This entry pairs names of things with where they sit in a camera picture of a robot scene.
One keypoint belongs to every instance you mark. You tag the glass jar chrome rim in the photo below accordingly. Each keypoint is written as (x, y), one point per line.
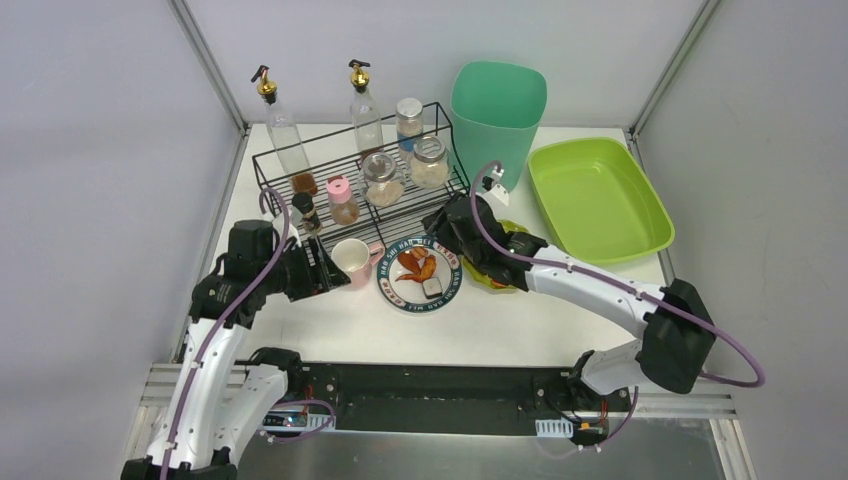
(429, 165)
(381, 179)

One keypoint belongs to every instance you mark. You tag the glass bottle gold spout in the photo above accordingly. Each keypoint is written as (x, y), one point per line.
(364, 111)

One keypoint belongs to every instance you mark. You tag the lime green plastic tub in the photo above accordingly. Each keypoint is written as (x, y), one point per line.
(597, 202)

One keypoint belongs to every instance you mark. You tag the pink white mug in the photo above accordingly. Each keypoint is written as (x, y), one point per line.
(357, 259)

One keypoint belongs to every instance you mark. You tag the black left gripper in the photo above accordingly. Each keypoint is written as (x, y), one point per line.
(321, 266)

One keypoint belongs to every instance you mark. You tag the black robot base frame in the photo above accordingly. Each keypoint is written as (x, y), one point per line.
(493, 401)

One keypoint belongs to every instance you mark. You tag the green dotted small plate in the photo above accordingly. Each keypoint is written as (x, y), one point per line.
(485, 280)

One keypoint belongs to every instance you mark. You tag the black wire rack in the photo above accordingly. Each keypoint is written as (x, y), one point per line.
(331, 151)

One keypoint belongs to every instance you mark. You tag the orange chicken wing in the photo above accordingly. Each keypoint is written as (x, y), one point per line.
(425, 272)

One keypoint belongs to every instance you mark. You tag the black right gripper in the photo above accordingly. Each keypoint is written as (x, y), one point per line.
(448, 220)

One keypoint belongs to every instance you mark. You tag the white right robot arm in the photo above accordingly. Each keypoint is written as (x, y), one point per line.
(670, 325)

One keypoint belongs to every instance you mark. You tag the white sushi roll piece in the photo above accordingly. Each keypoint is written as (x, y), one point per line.
(432, 288)

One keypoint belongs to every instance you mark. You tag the teal rimmed white plate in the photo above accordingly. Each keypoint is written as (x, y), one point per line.
(408, 296)

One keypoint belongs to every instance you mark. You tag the brown sausage piece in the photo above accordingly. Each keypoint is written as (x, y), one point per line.
(409, 262)

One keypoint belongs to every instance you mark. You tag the teal plastic bin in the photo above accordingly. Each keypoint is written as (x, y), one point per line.
(497, 108)

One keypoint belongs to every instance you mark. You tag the black lid spice jar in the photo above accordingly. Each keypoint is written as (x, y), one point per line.
(310, 220)

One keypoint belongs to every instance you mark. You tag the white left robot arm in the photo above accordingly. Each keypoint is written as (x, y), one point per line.
(202, 435)

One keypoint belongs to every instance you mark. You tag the silver lid blue shaker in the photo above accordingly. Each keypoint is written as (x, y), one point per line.
(409, 125)

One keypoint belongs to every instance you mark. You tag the glass bottle brown contents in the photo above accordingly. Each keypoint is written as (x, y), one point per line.
(284, 135)

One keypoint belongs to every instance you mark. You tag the pink lid spice jar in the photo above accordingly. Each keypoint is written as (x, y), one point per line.
(344, 209)

